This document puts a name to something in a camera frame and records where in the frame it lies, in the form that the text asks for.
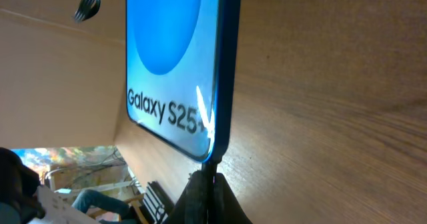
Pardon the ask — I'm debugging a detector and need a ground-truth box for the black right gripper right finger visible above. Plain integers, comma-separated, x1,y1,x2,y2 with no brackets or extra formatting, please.
212,173,252,224

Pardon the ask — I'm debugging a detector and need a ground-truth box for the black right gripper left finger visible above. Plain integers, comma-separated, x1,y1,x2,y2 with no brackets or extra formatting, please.
163,171,207,224

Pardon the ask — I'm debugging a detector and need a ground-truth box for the black charging cable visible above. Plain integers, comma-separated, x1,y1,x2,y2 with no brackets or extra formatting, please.
201,159,221,224

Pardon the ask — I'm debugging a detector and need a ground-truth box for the blue Galaxy smartphone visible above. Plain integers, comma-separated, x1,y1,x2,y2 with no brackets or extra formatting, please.
126,0,241,163

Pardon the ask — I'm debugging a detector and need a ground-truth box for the person in blue jeans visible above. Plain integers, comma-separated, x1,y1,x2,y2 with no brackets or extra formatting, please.
71,189,139,224

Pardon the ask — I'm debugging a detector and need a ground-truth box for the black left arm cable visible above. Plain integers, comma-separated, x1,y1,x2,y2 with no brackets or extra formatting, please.
72,0,102,22

